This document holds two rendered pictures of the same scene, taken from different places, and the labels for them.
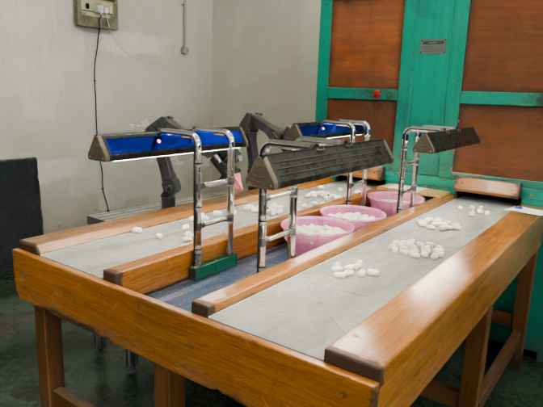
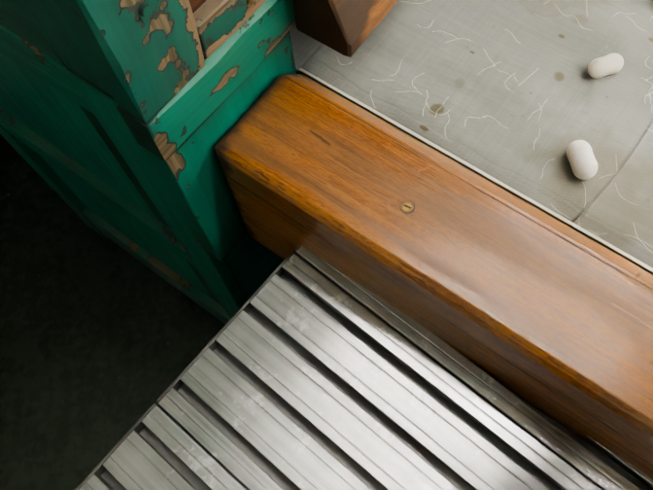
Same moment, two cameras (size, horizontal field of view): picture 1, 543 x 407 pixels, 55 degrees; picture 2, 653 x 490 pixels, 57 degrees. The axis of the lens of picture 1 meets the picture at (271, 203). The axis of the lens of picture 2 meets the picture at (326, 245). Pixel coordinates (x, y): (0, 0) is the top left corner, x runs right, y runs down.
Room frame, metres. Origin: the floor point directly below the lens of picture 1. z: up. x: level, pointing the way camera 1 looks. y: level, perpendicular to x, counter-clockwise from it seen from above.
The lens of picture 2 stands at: (2.92, 0.01, 1.19)
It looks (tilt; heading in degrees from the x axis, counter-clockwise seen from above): 67 degrees down; 276
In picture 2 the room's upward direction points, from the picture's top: 6 degrees counter-clockwise
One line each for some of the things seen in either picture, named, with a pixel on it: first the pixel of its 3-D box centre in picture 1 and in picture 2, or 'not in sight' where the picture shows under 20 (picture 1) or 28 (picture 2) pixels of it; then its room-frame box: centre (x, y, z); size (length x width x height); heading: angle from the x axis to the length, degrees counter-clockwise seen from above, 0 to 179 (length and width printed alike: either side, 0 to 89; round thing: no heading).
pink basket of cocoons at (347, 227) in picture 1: (316, 237); not in sight; (1.85, -0.17, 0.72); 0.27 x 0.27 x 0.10
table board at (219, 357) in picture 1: (147, 328); not in sight; (1.20, 0.30, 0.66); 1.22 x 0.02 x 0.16; 54
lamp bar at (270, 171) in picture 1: (332, 159); not in sight; (1.35, -0.15, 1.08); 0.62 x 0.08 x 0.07; 144
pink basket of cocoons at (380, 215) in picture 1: (351, 223); not in sight; (2.08, -0.33, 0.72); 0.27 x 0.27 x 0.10
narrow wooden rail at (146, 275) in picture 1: (296, 226); not in sight; (2.04, -0.10, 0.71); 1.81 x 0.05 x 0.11; 144
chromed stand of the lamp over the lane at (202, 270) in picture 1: (195, 199); not in sight; (1.62, 0.24, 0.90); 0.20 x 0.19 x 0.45; 144
